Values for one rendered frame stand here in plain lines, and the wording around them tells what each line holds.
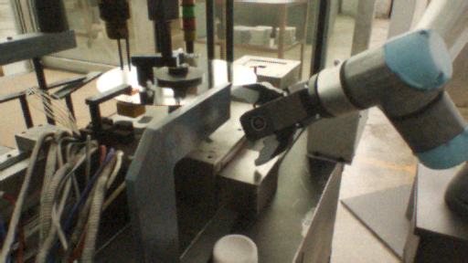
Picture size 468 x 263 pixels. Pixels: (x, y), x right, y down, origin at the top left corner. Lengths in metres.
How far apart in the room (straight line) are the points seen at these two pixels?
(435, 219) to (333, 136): 0.26
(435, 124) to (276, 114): 0.20
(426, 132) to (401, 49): 0.12
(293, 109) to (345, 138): 0.32
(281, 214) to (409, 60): 0.37
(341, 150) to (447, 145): 0.36
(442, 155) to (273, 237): 0.29
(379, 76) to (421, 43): 0.06
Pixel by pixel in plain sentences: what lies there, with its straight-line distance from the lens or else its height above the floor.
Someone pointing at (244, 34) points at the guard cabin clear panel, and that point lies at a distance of 1.20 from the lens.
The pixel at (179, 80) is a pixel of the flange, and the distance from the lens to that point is 0.73.
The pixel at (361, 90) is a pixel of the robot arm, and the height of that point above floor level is 1.02.
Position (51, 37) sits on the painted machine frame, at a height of 1.04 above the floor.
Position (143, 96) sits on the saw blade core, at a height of 0.95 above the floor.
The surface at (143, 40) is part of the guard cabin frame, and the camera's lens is 1.40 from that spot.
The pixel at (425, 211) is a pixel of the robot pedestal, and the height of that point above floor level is 0.75.
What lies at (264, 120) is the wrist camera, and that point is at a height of 0.96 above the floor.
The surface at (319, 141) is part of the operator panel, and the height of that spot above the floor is 0.79.
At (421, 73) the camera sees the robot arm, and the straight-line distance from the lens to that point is 0.47.
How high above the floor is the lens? 1.17
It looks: 25 degrees down
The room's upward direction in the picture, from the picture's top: straight up
